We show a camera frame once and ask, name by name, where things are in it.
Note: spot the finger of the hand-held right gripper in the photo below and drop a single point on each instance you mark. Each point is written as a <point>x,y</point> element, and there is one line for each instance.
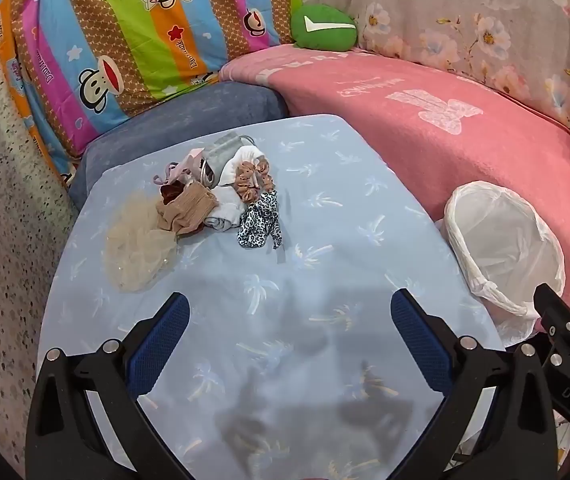
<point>562,317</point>

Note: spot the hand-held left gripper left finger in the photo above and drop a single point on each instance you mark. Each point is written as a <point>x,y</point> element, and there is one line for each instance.
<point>160,340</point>

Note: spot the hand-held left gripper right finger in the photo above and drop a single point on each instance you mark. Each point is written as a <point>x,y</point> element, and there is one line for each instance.
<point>420,340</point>

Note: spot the bin with white plastic liner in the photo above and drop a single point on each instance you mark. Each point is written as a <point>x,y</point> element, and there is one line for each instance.
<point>505,245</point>

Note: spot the beige mesh net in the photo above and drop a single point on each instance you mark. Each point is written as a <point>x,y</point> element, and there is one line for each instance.
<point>135,245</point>

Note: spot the tan stocking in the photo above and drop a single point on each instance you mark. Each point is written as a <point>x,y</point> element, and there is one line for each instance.
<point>187,207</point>

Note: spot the leopard print scrunchie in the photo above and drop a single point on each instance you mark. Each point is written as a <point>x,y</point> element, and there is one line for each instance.
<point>257,220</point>

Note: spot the peach scrunchie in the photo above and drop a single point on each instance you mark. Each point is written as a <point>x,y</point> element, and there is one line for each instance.
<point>252,177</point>

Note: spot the light blue palm print cloth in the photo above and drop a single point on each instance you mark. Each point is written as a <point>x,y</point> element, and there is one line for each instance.
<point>290,300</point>

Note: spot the pink bow print blanket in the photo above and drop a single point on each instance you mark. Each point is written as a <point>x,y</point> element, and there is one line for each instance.
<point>415,135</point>

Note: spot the striped monkey print blanket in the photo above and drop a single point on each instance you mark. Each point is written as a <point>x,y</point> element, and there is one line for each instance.
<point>130,35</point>

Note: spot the grey floral blanket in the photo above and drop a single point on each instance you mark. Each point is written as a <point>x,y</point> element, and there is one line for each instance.
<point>455,15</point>

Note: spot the green round cushion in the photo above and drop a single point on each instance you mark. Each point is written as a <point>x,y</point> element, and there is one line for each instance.
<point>322,27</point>

